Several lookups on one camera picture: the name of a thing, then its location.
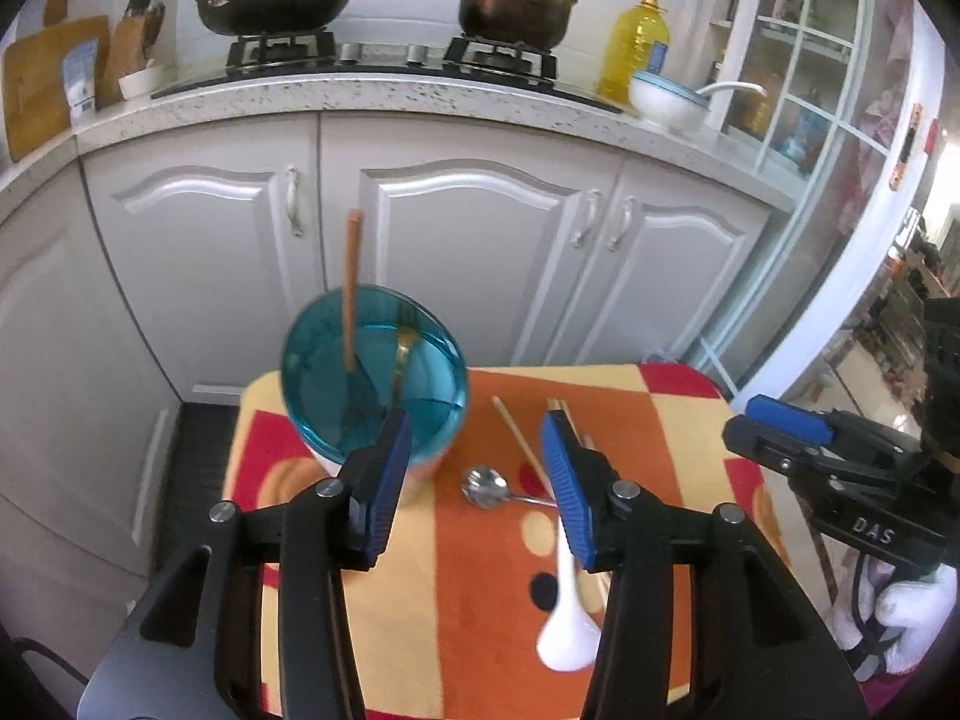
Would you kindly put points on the white bowl blue rim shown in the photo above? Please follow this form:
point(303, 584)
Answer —
point(660, 109)

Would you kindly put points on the orange checkered mat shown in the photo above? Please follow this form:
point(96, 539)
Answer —
point(465, 577)

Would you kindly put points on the wooden knife block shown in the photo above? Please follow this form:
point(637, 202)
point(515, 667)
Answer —
point(127, 60)

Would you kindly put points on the wide white cabinet door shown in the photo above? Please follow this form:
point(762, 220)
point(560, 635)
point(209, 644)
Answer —
point(465, 255)

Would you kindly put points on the metal spoon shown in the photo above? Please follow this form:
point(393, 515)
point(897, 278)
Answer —
point(484, 484)

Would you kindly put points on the blue white packet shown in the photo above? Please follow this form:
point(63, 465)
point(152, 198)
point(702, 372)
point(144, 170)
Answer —
point(79, 82)

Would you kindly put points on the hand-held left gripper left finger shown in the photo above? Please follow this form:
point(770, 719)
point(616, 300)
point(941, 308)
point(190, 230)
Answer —
point(395, 480)

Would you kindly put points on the wooden chopstick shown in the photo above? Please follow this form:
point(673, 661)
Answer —
point(564, 406)
point(553, 406)
point(517, 439)

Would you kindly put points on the amber jar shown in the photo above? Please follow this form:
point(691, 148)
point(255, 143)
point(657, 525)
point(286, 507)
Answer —
point(759, 109)

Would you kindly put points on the black curved frame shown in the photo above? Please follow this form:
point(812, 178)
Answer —
point(52, 660)

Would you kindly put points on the white ceramic spoon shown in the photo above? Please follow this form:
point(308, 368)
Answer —
point(566, 637)

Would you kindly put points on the brown stockpot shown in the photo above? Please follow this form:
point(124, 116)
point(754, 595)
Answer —
point(517, 19)

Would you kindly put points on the black wok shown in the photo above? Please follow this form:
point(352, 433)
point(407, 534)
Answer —
point(277, 15)

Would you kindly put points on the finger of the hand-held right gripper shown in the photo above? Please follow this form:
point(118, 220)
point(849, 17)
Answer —
point(787, 416)
point(765, 446)

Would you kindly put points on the person's right hand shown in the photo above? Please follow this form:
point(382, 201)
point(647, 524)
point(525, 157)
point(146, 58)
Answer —
point(919, 615)

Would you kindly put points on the curved white cabinet door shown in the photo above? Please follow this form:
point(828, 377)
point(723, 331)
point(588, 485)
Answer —
point(67, 360)

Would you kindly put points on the speckled stone countertop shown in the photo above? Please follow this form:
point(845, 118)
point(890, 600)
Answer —
point(225, 101)

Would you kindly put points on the blue container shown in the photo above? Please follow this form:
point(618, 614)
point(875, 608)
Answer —
point(799, 139)

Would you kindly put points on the black gas stove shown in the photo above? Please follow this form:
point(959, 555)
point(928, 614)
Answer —
point(390, 71)

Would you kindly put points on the wooden spatula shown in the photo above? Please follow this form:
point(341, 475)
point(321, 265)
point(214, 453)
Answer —
point(55, 7)

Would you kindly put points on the white glass display cabinet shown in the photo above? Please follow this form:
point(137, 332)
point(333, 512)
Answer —
point(750, 15)

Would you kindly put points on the yellow oil bottle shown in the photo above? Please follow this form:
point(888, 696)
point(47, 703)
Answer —
point(630, 52)

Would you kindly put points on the wooden cutting board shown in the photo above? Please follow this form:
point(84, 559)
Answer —
point(37, 90)

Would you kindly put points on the small white bowl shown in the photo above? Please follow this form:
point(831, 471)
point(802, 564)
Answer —
point(140, 82)

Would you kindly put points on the blue glass cup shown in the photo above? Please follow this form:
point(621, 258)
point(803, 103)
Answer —
point(322, 390)

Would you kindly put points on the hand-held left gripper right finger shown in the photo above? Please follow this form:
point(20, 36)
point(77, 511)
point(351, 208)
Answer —
point(562, 480)

